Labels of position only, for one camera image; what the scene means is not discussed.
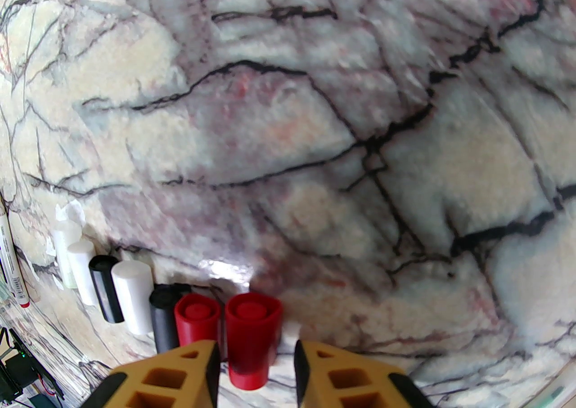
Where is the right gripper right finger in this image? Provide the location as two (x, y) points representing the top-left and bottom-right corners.
(294, 340), (435, 408)

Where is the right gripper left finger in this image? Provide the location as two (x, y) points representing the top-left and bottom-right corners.
(92, 340), (221, 408)

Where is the black pen cap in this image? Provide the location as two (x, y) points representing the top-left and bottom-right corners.
(149, 284), (190, 354)
(88, 255), (125, 324)

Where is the white pen cap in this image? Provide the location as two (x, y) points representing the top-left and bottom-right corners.
(111, 260), (154, 335)
(67, 240), (98, 306)

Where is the white barrel red marker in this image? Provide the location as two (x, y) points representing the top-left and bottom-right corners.
(0, 202), (31, 309)

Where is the translucent pen cap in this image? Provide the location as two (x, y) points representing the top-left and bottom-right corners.
(53, 220), (81, 288)

